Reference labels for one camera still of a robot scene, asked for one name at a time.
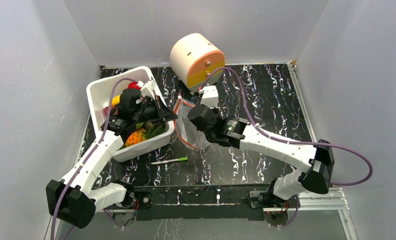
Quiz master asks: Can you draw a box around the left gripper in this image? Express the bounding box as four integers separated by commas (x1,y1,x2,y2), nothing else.
133,95,178,126

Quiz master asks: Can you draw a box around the clear zip top bag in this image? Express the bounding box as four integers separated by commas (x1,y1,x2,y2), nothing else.
174,95,211,152

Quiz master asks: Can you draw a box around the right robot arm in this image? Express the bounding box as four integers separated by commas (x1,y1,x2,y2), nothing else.
187,104,334,209

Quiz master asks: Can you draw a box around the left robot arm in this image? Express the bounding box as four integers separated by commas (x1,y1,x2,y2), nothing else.
46,88,178,229

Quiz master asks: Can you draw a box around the toy pineapple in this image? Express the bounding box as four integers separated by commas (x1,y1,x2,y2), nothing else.
124,122,165,148

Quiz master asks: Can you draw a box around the red toy apple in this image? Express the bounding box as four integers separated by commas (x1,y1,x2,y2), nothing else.
128,82,141,90

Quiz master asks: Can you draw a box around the yellow toy banana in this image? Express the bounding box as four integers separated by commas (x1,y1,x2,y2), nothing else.
111,95,120,107

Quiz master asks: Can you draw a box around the round mini drawer cabinet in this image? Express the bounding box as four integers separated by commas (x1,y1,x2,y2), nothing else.
170,33,225,93

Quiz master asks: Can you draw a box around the white plastic bin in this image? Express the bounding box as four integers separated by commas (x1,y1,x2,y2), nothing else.
86,66,174,162

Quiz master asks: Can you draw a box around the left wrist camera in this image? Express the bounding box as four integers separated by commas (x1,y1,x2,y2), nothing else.
137,79,157,99

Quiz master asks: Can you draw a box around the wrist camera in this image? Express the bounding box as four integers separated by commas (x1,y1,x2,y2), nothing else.
137,79,157,99
198,85,219,109

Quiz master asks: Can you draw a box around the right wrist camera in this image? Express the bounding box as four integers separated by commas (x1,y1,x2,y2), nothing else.
198,85,219,109

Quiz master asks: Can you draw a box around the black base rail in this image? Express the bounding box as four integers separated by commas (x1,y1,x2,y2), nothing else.
132,184,269,221

